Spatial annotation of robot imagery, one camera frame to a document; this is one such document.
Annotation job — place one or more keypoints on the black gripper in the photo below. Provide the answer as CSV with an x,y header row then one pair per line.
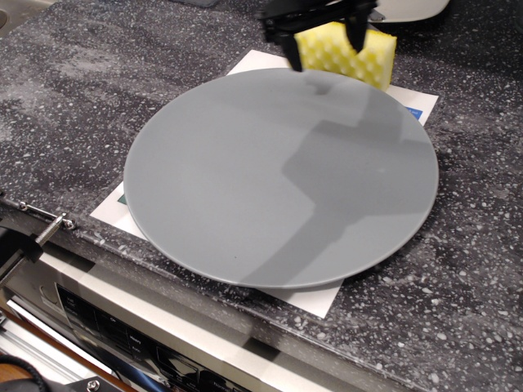
x,y
285,18

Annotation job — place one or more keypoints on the yellow foam sponge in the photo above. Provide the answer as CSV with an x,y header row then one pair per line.
x,y
327,48

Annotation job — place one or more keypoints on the grey round plate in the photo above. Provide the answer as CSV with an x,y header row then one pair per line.
x,y
278,179

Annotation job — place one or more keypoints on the stainless dishwasher control panel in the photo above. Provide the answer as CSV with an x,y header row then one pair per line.
x,y
149,339

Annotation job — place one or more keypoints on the white appliance with handle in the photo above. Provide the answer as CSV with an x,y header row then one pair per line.
x,y
403,11

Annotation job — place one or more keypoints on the black bracket with screw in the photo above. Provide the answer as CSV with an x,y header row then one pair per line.
x,y
94,384

